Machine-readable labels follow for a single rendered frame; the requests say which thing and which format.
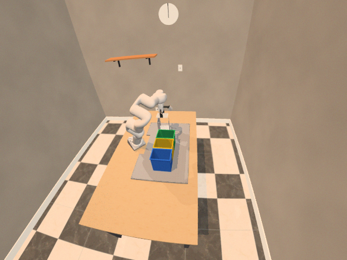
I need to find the yellow open bin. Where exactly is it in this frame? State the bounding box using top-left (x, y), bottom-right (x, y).
top-left (153, 138), bottom-right (174, 160)

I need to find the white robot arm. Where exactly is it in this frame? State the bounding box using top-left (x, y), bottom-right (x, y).
top-left (125, 90), bottom-right (167, 147)

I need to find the blue open-top bin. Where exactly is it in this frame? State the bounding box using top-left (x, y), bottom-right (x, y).
top-left (150, 148), bottom-right (172, 172)

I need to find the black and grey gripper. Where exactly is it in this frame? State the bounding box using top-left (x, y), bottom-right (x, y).
top-left (158, 103), bottom-right (164, 118)

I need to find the green bin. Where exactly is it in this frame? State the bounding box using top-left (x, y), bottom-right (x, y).
top-left (156, 129), bottom-right (175, 150)

